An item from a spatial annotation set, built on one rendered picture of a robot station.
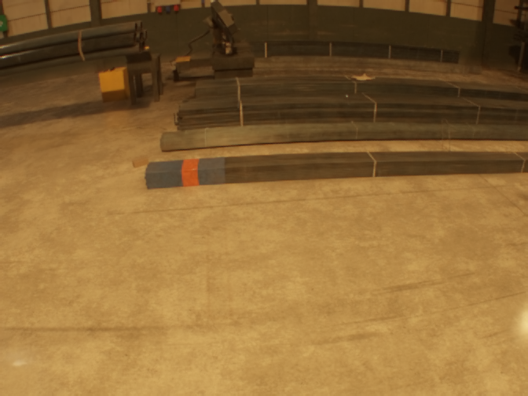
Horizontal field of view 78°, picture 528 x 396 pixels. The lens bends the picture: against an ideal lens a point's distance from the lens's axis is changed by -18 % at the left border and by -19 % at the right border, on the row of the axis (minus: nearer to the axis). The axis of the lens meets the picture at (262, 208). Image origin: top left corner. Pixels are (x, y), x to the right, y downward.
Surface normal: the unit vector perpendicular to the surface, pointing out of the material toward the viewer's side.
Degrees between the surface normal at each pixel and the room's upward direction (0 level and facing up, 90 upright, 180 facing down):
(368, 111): 90
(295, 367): 0
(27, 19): 90
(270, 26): 90
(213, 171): 90
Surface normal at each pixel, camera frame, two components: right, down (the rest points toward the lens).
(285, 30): 0.11, 0.50
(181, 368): -0.02, -0.86
